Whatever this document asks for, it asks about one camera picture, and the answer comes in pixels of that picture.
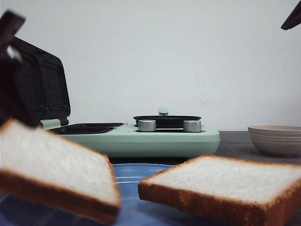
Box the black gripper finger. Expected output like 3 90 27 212
0 10 38 127
281 4 301 30

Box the beige ribbed bowl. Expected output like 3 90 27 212
248 125 301 157

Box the white bread slice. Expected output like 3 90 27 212
0 119 121 225
137 155 301 226

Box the black round frying pan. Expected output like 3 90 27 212
133 108 201 129

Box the blue round plate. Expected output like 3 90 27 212
0 163 222 226

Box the right silver control knob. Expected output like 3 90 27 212
183 120 202 133

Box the mint green sandwich maker lid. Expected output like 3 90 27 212
11 37 71 126

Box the left silver control knob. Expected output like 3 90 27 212
138 120 157 132

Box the mint green breakfast maker base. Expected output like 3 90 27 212
42 122 220 158

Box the silver control knob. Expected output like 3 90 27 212
138 120 157 132
183 120 202 133

